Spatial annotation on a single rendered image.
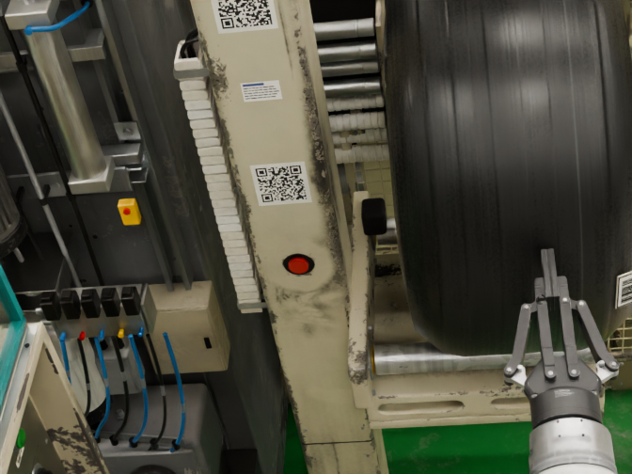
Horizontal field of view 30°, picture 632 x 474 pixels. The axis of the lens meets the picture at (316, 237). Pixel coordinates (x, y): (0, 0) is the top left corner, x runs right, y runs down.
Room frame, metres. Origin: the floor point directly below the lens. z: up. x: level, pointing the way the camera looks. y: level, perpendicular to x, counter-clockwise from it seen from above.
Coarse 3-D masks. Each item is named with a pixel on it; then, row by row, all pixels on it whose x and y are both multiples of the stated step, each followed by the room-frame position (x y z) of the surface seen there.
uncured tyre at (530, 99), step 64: (448, 0) 1.23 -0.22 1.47; (512, 0) 1.21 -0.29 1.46; (576, 0) 1.18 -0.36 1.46; (448, 64) 1.14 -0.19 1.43; (512, 64) 1.12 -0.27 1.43; (576, 64) 1.10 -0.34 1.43; (448, 128) 1.08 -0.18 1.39; (512, 128) 1.06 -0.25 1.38; (576, 128) 1.05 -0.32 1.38; (448, 192) 1.04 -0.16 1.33; (512, 192) 1.02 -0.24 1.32; (576, 192) 1.00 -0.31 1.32; (448, 256) 1.01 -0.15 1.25; (512, 256) 0.99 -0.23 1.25; (576, 256) 0.98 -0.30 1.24; (448, 320) 1.00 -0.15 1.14; (512, 320) 0.99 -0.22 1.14; (576, 320) 0.97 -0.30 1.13
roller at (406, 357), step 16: (384, 352) 1.16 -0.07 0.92; (400, 352) 1.15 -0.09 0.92; (416, 352) 1.15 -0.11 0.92; (432, 352) 1.14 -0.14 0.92; (560, 352) 1.10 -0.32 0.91; (384, 368) 1.14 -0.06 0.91; (400, 368) 1.14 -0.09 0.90; (416, 368) 1.13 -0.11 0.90; (432, 368) 1.13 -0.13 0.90; (448, 368) 1.12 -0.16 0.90; (464, 368) 1.12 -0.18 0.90; (480, 368) 1.12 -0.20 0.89; (496, 368) 1.11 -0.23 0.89
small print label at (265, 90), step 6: (246, 84) 1.24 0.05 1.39; (252, 84) 1.24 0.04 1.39; (258, 84) 1.24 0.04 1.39; (264, 84) 1.24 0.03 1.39; (270, 84) 1.23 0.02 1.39; (276, 84) 1.23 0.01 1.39; (246, 90) 1.24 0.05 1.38; (252, 90) 1.24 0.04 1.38; (258, 90) 1.24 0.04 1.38; (264, 90) 1.24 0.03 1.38; (270, 90) 1.23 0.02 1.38; (276, 90) 1.23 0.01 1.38; (246, 96) 1.24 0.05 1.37; (252, 96) 1.24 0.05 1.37; (258, 96) 1.24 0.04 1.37; (264, 96) 1.24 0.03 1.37; (270, 96) 1.23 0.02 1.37; (276, 96) 1.23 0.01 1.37
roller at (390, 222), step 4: (388, 220) 1.44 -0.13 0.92; (392, 220) 1.44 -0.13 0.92; (388, 224) 1.43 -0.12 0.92; (392, 224) 1.43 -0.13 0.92; (388, 228) 1.43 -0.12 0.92; (392, 228) 1.42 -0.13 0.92; (388, 232) 1.42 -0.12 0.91; (392, 232) 1.42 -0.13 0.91; (380, 236) 1.42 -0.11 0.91; (384, 236) 1.42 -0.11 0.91; (388, 236) 1.42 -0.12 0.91; (392, 236) 1.42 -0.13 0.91; (396, 236) 1.41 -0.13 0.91; (376, 240) 1.44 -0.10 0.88; (380, 240) 1.42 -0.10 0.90; (384, 240) 1.42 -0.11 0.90; (388, 240) 1.42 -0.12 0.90; (392, 240) 1.41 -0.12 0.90; (396, 240) 1.41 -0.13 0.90; (380, 244) 1.42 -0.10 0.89; (384, 244) 1.42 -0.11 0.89; (388, 244) 1.42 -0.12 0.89; (392, 244) 1.42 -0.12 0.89; (396, 244) 1.42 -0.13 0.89
